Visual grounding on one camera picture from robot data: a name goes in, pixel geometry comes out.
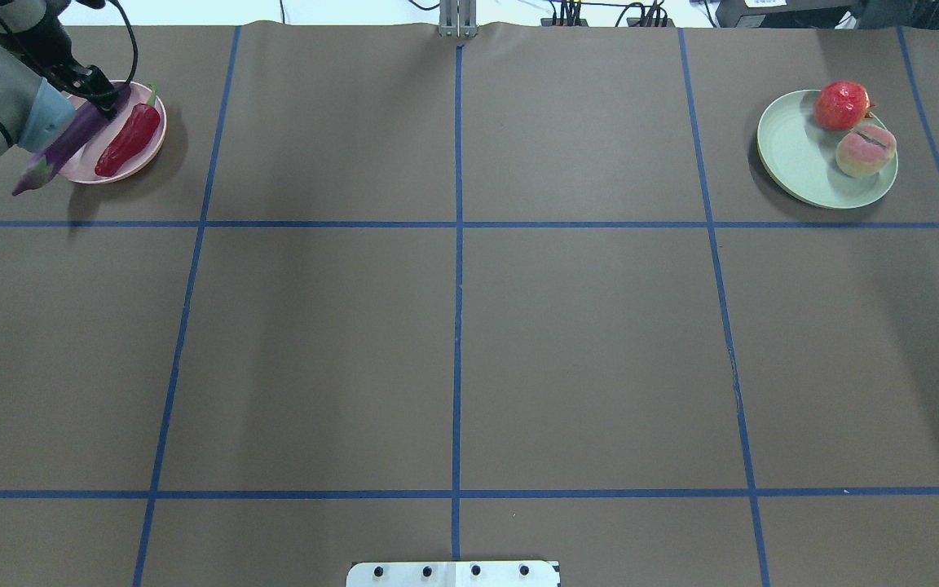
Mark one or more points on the peach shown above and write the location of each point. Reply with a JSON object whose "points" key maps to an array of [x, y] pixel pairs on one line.
{"points": [[865, 150]]}

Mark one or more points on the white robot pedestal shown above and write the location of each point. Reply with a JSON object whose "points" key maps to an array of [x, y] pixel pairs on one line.
{"points": [[456, 573]]}

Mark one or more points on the green plate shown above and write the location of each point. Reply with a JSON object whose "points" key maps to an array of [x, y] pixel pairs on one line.
{"points": [[803, 158]]}

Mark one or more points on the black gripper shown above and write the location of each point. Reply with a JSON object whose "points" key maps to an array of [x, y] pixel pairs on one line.
{"points": [[94, 82]]}

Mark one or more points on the power strip with cables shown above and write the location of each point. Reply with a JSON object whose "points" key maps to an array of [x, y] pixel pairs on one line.
{"points": [[614, 14]]}

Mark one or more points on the red chili pepper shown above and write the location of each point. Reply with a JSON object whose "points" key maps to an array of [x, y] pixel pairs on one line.
{"points": [[134, 136]]}

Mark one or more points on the aluminium frame post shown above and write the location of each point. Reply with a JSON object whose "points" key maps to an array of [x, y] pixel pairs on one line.
{"points": [[458, 18]]}

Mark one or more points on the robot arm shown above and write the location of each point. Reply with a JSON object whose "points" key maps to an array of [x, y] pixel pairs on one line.
{"points": [[51, 105]]}

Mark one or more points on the pink plate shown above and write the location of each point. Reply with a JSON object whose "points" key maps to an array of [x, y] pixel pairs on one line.
{"points": [[80, 168]]}

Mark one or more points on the purple eggplant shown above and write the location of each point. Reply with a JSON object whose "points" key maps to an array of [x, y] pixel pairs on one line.
{"points": [[87, 122]]}

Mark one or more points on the red pomegranate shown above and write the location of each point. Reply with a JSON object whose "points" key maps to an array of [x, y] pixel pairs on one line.
{"points": [[841, 105]]}

